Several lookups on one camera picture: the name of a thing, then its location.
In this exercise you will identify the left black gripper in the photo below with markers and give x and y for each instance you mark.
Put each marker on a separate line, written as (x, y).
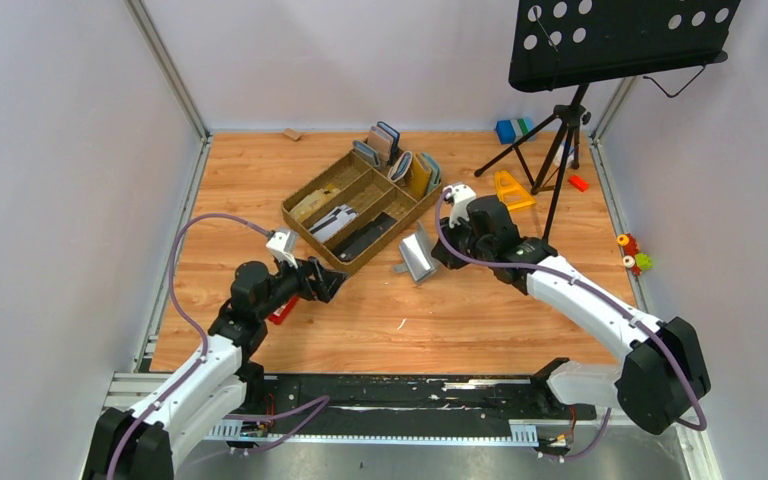
(311, 277)

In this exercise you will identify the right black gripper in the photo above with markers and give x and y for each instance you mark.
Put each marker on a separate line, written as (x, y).
(455, 244)

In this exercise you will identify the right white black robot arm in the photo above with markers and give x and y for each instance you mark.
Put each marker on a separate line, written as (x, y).
(660, 376)

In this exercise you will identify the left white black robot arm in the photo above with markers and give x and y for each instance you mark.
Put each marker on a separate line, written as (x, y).
(151, 439)

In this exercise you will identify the black white cards stack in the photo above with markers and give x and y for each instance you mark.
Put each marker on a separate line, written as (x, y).
(327, 226)

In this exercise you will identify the tan card in basket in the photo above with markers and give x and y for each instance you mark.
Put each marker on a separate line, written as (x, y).
(313, 201)

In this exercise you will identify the yellow card holder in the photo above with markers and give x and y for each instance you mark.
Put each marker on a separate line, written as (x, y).
(419, 176)

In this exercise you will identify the blue tan card holder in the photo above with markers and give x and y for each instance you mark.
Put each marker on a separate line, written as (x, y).
(384, 140)

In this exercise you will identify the yellow triangular toy block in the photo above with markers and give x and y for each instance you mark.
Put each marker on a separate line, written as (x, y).
(513, 195)

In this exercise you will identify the woven divided basket tray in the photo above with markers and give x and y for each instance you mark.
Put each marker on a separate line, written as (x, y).
(370, 193)

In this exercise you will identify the small red toy brick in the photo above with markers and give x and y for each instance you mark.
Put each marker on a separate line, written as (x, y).
(578, 183)

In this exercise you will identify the blue green toy block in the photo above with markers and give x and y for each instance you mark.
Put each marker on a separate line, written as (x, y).
(511, 130)

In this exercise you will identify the red green toy figure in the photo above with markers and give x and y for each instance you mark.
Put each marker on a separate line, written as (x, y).
(633, 258)

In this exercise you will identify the small cardboard scrap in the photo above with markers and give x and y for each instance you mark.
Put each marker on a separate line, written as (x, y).
(292, 134)

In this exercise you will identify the black music stand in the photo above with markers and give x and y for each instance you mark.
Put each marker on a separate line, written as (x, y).
(560, 44)

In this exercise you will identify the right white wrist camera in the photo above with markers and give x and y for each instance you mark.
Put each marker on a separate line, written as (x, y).
(460, 196)

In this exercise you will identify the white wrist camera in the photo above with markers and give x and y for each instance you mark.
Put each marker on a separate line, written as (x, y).
(460, 196)
(281, 244)

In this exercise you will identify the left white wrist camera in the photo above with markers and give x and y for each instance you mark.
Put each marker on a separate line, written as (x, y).
(281, 244)

